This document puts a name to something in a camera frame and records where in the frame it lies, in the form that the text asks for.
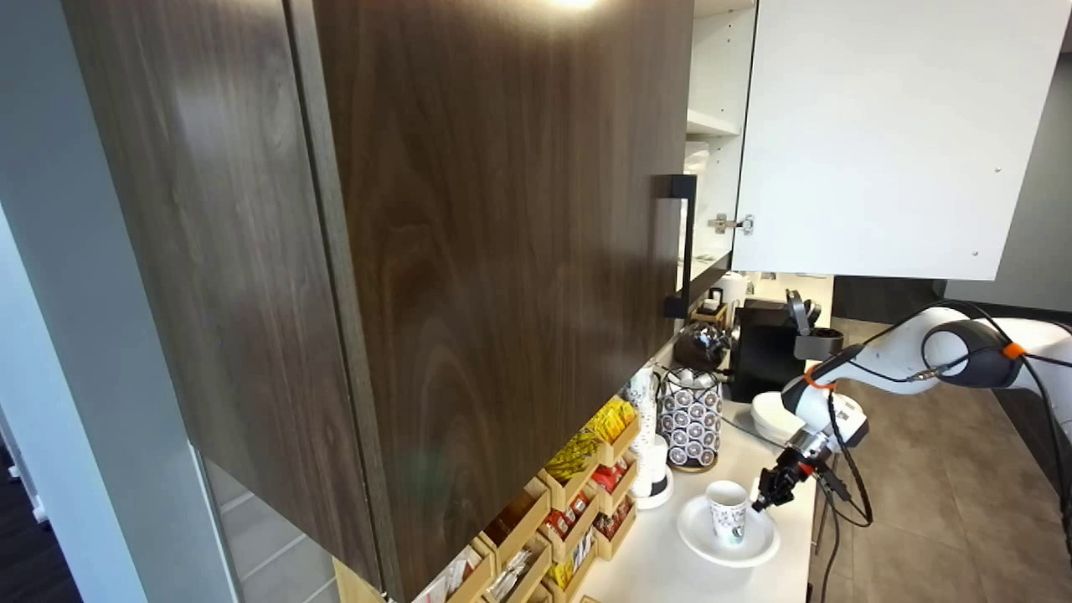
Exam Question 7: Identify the dark wood cabinet door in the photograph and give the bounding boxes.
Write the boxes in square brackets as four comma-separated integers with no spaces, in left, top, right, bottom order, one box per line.
[291,0,697,603]

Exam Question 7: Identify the white saucer plate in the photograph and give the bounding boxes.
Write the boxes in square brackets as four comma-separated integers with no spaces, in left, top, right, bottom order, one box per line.
[674,492,782,572]

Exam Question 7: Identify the black coffee machine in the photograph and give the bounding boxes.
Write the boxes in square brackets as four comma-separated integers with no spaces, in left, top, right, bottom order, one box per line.
[727,295,812,404]

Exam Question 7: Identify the white cabinet door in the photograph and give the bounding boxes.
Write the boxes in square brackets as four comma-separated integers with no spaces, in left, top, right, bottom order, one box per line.
[731,0,1072,284]

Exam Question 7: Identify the coffee pod carousel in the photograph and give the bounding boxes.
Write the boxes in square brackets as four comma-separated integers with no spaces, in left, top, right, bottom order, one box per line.
[653,317,738,473]

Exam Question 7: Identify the black power cable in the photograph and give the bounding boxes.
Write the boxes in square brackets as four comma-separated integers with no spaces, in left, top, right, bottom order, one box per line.
[812,438,876,603]

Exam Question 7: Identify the patterned paper coffee cup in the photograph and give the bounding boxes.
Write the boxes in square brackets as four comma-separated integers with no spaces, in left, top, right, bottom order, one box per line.
[704,478,754,552]

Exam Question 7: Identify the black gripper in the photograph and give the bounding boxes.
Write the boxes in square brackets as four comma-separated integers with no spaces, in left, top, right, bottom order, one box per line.
[751,438,837,516]

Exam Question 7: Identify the wooden condiment organizer rack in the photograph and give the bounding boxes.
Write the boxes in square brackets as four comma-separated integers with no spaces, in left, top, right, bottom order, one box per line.
[411,395,646,603]

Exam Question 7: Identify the black cabinet door handle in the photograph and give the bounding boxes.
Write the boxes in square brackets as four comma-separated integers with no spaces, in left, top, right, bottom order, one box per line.
[651,172,704,320]

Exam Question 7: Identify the dark wood cabinet side panel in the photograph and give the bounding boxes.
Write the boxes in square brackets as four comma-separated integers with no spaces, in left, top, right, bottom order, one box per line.
[60,0,386,588]

